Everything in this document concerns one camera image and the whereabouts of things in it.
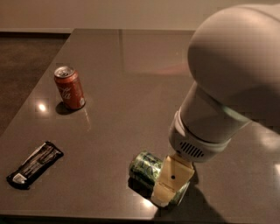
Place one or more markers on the grey vented gripper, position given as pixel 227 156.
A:
pixel 191 145

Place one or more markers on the green soda can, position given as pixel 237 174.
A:
pixel 145 168

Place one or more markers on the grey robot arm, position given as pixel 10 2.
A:
pixel 234 59

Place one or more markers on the red cola can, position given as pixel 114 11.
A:
pixel 69 85

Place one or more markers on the black snack bar wrapper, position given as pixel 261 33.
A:
pixel 34 166

